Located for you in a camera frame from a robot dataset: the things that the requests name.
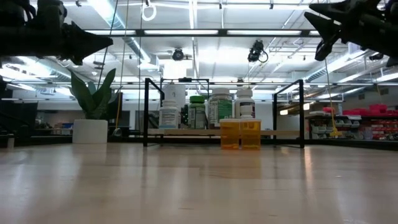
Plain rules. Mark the green plant in white pot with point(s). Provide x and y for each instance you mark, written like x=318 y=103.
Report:
x=90 y=130

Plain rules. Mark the rack with red bins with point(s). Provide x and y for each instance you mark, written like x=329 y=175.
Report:
x=377 y=109

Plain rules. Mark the white-capped bottle green label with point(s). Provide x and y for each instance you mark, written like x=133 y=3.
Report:
x=220 y=109

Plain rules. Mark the green-capped medicine bottle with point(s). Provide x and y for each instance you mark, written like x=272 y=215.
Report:
x=197 y=115

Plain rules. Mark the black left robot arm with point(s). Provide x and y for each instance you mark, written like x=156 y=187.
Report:
x=9 y=40

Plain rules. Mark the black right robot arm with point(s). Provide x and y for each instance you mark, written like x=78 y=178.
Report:
x=388 y=34

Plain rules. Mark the large white medicine bottle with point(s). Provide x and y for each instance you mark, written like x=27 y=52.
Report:
x=244 y=98

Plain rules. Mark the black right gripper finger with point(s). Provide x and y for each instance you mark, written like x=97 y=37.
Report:
x=329 y=32
x=335 y=7

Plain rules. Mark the orange pill bottle white cap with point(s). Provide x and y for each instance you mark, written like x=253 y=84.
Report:
x=229 y=133
x=250 y=133

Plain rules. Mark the black overhead beam with lights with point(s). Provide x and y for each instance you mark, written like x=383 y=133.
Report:
x=140 y=32

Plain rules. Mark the small white cup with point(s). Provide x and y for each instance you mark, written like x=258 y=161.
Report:
x=11 y=141

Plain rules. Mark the white bottle blue label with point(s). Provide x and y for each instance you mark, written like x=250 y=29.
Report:
x=168 y=116

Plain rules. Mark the round black overhead camera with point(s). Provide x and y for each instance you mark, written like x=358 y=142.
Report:
x=178 y=54

